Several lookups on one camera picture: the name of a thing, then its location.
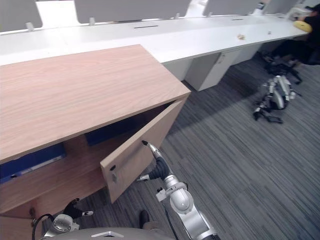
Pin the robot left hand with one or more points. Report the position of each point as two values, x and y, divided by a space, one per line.
72 208

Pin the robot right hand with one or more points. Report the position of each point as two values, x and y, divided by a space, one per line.
162 167

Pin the wooden cabinet door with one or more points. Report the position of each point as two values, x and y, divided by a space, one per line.
152 140
17 228

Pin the silver door lock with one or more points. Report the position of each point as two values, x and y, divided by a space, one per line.
114 177

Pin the wooden lower cabinet door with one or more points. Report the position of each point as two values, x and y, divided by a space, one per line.
17 228

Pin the wooden office cabinet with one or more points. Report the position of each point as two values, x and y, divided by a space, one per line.
62 87

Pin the black office chair base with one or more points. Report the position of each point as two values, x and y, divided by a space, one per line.
285 68

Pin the long white desk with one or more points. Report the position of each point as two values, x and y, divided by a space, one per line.
175 37

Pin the humanoid robot lying down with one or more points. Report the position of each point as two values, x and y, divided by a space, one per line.
276 96

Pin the small beige crumpled object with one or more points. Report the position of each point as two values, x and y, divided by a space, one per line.
241 36

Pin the grey desk partition panel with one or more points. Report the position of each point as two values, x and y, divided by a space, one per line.
230 6
17 12
281 5
130 10

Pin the yellow round object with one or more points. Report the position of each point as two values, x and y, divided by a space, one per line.
303 26

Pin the person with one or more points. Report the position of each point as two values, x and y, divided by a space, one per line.
313 37

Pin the white object behind desk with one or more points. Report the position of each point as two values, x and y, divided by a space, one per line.
297 12

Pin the white pedestal cabinet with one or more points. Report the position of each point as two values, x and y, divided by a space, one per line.
212 67

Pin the white partition bracket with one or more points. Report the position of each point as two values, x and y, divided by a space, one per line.
30 26
92 21
177 15

